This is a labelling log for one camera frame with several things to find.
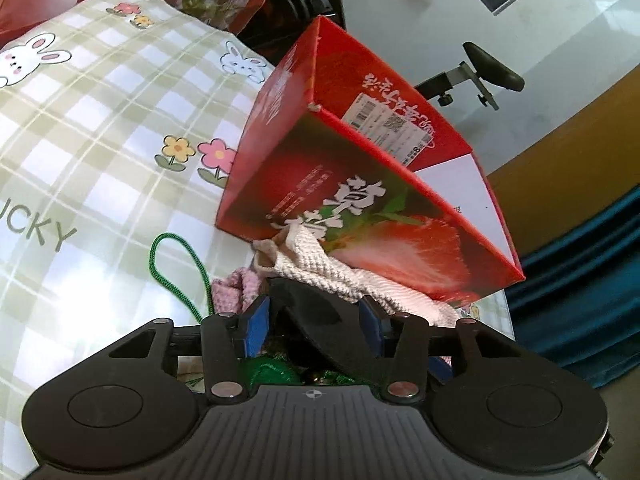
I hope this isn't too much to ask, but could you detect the black cloth piece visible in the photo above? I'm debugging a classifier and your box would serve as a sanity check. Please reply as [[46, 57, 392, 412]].
[[270, 276, 396, 386]]

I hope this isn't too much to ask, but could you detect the checked rabbit print bed sheet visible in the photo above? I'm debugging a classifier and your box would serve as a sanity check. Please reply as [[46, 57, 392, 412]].
[[0, 0, 516, 478]]

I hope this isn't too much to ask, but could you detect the wooden panel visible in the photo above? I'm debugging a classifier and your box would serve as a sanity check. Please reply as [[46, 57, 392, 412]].
[[487, 62, 640, 261]]

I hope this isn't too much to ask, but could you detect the green corded pouch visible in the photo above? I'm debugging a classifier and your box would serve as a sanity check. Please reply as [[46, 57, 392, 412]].
[[150, 232, 306, 388]]

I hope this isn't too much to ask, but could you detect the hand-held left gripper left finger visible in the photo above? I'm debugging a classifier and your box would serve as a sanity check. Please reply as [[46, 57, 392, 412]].
[[100, 295, 273, 406]]

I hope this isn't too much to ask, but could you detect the cream knitted cloth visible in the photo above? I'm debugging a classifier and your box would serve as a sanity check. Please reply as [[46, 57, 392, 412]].
[[252, 222, 458, 328]]

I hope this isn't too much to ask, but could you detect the teal curtain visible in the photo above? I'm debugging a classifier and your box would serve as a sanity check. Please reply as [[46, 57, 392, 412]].
[[520, 185, 640, 391]]

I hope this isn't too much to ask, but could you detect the black exercise bike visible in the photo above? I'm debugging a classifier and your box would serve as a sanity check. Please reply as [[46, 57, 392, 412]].
[[240, 0, 526, 111]]

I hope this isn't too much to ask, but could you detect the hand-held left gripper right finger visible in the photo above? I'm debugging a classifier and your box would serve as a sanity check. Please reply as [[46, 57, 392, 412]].
[[360, 296, 521, 404]]

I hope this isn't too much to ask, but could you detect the red cardboard box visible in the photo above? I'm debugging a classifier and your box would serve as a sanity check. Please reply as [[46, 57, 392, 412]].
[[215, 15, 526, 306]]

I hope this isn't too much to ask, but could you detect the pink knitted cloth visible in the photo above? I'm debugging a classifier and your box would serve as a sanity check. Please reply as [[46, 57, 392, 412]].
[[211, 267, 271, 318]]

